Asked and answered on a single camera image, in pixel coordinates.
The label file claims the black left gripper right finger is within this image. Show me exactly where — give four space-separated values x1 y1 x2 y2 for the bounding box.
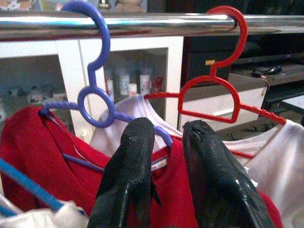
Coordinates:
182 120 276 228

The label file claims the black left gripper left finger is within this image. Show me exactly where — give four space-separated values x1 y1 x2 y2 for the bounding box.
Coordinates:
86 117 162 228

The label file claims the blue plastic hanger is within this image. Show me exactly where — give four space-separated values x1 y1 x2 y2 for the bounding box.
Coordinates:
0 156 66 217

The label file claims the purple plastic hanger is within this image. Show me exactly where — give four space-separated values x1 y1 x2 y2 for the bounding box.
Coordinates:
39 0 174 173

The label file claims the red plastic hanger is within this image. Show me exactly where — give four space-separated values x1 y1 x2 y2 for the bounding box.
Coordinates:
143 6 287 159

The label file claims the plain white shirt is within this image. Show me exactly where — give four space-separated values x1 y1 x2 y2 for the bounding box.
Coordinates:
90 94 304 228

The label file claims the white printed bottle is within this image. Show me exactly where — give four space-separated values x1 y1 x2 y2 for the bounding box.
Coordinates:
127 83 138 97
105 70 115 102
140 70 152 95
118 71 131 95

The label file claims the red shirt with chest print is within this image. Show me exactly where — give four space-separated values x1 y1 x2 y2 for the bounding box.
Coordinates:
0 105 285 228

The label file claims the red patterned jar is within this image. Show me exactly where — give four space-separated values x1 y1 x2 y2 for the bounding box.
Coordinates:
152 76 164 95

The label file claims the white jersey dark lettering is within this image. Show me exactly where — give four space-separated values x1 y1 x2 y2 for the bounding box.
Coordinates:
0 190 90 228

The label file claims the white glass-door cabinet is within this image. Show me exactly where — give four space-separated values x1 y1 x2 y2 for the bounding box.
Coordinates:
0 35 185 138

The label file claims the small toy figurine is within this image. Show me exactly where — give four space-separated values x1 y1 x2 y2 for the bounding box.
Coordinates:
29 84 55 103

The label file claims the black computer mouse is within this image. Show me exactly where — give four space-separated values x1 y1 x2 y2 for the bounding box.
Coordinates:
251 64 283 78

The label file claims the black TV stand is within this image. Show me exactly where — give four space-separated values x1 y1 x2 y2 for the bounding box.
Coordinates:
166 0 304 100

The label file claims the chrome and black clothes rack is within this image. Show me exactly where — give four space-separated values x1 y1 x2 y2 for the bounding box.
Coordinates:
0 10 304 42

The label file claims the beige plush toy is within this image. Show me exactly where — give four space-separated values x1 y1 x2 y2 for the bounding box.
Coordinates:
115 0 147 13

